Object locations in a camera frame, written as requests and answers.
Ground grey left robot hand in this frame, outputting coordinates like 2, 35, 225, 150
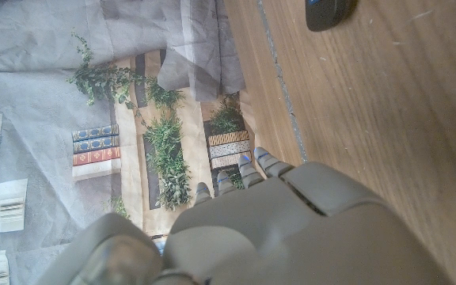
33, 146, 454, 285

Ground black remote key fob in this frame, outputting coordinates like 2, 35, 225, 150
305, 0, 359, 32

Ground printed fabric backdrop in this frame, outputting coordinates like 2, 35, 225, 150
0, 0, 267, 285

